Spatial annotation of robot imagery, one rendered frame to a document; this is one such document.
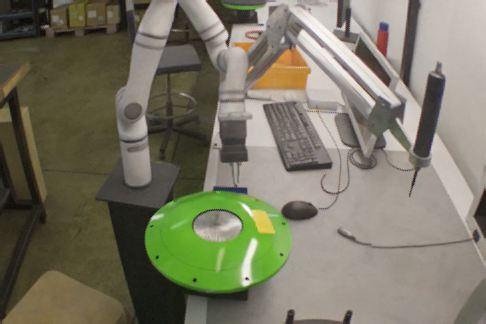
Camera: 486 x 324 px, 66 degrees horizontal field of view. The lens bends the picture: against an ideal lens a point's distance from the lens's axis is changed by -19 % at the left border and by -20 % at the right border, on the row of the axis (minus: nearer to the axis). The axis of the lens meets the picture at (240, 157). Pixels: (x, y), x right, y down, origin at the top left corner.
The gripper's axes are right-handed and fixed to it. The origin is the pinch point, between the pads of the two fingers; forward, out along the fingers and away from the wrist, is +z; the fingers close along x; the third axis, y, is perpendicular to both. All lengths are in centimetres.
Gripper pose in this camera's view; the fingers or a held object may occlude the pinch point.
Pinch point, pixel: (236, 186)
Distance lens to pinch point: 125.0
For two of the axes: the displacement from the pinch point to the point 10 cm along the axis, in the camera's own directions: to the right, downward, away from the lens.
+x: -9.9, 0.5, -1.2
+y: -1.2, -0.9, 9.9
